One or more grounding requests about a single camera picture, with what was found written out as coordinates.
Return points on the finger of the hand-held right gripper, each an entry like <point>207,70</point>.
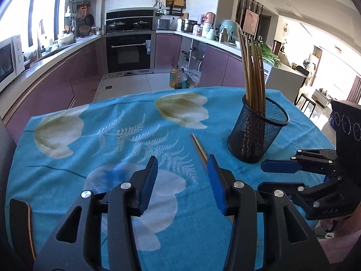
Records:
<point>279,166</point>
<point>279,188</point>

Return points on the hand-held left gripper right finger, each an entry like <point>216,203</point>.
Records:
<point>217,180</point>

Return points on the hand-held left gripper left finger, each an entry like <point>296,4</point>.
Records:
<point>149,177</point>

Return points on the single light wood chopstick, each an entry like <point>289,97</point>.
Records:
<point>200,149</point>

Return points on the black mesh utensil cup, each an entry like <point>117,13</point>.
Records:
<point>272,124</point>

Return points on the bunch of light wood chopsticks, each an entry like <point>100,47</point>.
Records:
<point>253,84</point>

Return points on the blue floral tablecloth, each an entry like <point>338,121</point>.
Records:
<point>112,158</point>

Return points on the white counter end panel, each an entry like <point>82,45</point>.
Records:
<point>282,82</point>

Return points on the white plastic bag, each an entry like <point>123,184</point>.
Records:
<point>194,77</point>

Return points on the green leafy vegetables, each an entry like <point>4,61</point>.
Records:
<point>269,55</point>

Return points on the black built-in oven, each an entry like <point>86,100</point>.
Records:
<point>128,53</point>

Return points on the purple kitchen base cabinets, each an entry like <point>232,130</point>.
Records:
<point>56,84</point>

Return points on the steel thermos jug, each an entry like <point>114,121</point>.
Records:
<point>224,36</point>

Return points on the mint green round appliance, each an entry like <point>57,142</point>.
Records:
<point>230,28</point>

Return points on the silver countertop appliance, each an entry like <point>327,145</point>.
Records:
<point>163,24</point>

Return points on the lidded cooking pan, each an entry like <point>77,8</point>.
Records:
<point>142,24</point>
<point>116,24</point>

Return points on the stainless steel pot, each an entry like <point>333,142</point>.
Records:
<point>188,26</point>

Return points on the woven basket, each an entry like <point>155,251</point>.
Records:
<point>84,30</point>

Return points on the pink electric kettle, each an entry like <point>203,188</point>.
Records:
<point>209,19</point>

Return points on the white bowl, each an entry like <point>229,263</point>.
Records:
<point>65,39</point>

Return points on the black stove hood unit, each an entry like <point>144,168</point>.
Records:
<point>129,17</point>

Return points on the hanging black frying pan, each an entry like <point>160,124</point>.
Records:
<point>89,19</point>

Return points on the white microwave oven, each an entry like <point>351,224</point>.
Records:
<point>8,62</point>

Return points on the black frame stool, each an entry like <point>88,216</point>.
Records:
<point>306,101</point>

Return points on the pink wall picture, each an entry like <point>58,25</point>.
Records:
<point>251,21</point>

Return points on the wall rack with knife block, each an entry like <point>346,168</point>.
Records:
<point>172,5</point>

